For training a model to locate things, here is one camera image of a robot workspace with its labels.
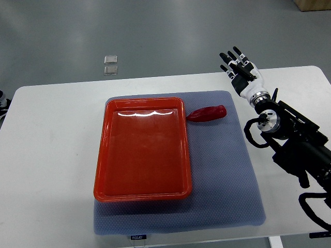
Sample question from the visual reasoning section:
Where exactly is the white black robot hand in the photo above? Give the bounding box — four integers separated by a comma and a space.
219, 47, 271, 107

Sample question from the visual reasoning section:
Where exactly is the red pepper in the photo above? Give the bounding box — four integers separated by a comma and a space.
186, 105, 227, 122

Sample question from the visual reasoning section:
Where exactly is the red plastic tray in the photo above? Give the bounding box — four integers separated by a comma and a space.
94, 97, 192, 203

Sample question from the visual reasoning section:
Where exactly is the cardboard box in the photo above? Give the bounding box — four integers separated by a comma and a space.
294, 0, 330, 12

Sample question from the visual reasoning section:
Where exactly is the grey-blue mesh mat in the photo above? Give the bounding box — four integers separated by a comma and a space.
94, 90, 266, 235

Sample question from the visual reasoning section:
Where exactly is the upper metal floor plate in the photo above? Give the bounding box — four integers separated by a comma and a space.
104, 55, 117, 65

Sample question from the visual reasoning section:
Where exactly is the white table leg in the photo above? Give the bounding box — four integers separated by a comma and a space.
268, 236, 283, 248

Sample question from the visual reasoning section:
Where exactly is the dark blue table label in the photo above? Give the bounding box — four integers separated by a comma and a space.
309, 231, 331, 239

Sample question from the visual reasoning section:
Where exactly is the black table label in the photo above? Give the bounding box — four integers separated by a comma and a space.
130, 234, 147, 240

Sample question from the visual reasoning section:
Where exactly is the black white shoe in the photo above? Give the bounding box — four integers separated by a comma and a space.
0, 91, 11, 119

